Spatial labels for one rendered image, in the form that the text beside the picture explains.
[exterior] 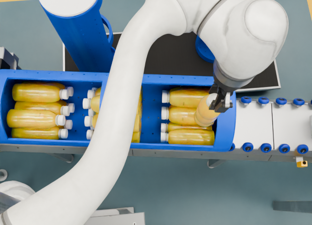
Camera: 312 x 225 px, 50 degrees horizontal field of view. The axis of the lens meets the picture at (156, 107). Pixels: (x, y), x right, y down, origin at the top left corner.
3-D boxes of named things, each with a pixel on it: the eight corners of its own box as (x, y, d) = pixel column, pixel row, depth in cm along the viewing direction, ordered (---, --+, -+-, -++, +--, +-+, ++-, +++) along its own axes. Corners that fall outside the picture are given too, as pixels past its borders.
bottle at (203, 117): (208, 131, 111) (218, 118, 93) (189, 120, 112) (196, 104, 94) (218, 114, 113) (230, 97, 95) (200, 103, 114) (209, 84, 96)
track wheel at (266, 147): (273, 145, 135) (272, 142, 137) (262, 145, 136) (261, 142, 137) (270, 154, 138) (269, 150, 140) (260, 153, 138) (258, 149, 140)
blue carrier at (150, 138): (222, 158, 137) (238, 141, 110) (9, 150, 137) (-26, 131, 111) (220, 94, 146) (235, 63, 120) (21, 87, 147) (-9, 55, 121)
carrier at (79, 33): (101, 92, 229) (128, 62, 235) (70, 29, 145) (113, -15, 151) (71, 68, 234) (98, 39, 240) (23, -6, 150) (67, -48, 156)
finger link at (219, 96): (236, 80, 77) (236, 85, 76) (225, 103, 87) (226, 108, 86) (218, 80, 77) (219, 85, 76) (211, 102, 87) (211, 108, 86)
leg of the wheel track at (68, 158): (73, 162, 232) (44, 149, 171) (65, 162, 232) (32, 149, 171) (74, 154, 233) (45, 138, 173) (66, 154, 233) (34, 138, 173)
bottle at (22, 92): (11, 102, 126) (61, 104, 126) (10, 84, 125) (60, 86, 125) (19, 99, 133) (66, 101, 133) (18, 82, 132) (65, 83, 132)
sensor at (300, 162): (303, 167, 142) (308, 166, 137) (296, 167, 142) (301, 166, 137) (302, 149, 144) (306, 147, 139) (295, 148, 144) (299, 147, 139)
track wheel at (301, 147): (310, 147, 135) (308, 143, 137) (299, 146, 135) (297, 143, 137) (307, 155, 138) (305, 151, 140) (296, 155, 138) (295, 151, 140)
